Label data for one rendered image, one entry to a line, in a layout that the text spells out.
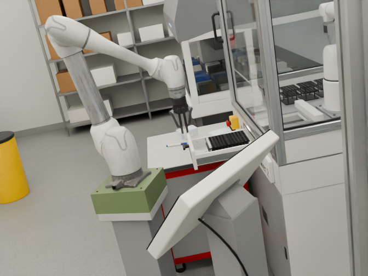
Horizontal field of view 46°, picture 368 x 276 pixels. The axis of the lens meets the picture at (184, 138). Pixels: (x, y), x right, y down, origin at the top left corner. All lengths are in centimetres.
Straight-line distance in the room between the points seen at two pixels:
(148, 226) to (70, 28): 100
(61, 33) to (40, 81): 474
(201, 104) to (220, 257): 179
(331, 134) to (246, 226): 65
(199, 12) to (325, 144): 148
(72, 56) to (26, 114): 478
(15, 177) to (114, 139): 266
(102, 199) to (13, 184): 258
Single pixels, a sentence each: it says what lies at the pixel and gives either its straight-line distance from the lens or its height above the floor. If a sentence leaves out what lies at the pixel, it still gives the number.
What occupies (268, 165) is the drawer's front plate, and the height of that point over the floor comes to 91.
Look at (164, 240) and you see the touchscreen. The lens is 134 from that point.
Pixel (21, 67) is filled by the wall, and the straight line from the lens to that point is 677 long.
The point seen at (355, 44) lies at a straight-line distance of 67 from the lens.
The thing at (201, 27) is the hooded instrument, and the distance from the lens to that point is 303.
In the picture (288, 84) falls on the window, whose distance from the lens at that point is 179.
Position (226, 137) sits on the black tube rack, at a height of 90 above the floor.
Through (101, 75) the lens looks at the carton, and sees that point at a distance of 610.
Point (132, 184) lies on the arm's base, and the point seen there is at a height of 89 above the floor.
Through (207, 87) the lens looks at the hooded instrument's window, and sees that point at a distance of 312.
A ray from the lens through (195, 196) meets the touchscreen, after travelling 121.
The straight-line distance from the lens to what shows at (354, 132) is 70.
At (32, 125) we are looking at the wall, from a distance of 694.
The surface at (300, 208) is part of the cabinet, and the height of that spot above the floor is 71.
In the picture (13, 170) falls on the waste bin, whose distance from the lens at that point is 460.
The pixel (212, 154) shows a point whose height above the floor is 88.
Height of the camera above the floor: 174
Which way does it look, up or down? 20 degrees down
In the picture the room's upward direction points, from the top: 11 degrees counter-clockwise
